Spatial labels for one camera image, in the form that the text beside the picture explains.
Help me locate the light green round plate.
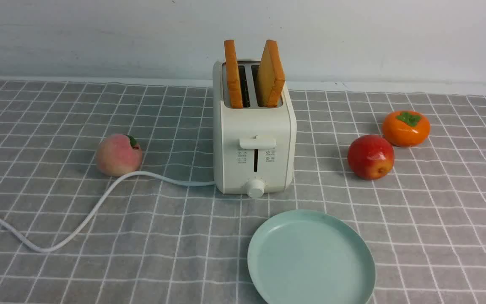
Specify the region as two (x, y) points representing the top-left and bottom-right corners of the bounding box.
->
(247, 209), (376, 304)

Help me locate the white two-slot toaster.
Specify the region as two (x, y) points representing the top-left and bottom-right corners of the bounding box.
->
(213, 59), (297, 198)

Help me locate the red apple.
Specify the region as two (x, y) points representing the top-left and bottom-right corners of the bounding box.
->
(347, 135), (394, 180)

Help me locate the grey checked tablecloth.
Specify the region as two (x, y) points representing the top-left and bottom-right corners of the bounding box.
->
(0, 81), (486, 304)

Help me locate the toasted bread slice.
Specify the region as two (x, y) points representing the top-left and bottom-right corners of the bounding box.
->
(224, 40), (243, 109)
(256, 40), (286, 108)

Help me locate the white toaster power cable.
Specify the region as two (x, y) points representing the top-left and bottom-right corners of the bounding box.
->
(0, 171), (216, 254)

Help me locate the pink peach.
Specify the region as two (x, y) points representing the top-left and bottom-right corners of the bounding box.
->
(96, 133), (142, 177)

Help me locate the orange persimmon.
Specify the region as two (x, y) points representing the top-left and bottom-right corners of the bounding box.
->
(381, 111), (431, 147)

